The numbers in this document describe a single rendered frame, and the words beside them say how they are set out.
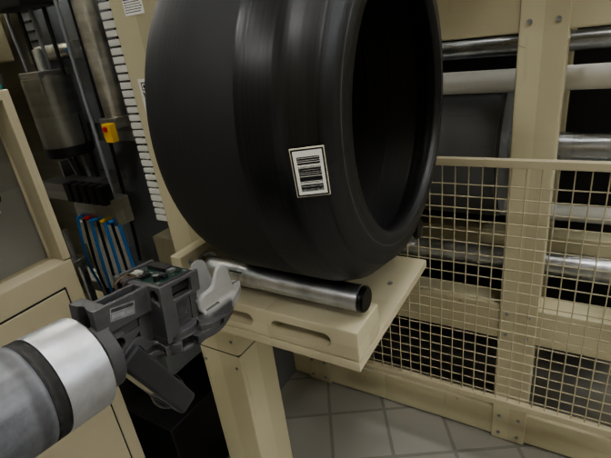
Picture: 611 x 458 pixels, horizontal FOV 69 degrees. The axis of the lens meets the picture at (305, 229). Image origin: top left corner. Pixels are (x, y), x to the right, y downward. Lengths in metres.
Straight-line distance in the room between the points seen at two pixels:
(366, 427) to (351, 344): 1.02
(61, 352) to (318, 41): 0.39
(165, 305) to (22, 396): 0.14
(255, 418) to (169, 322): 0.81
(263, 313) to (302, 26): 0.49
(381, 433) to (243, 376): 0.72
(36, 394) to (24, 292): 0.71
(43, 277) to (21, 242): 0.09
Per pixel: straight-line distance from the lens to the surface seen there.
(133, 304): 0.46
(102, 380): 0.43
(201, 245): 0.90
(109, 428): 1.36
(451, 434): 1.74
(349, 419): 1.78
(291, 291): 0.77
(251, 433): 1.30
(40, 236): 1.16
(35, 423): 0.41
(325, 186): 0.52
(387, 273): 0.99
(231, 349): 1.11
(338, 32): 0.55
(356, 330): 0.73
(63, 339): 0.43
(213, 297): 0.53
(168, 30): 0.64
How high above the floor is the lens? 1.31
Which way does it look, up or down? 24 degrees down
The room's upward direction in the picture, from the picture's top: 7 degrees counter-clockwise
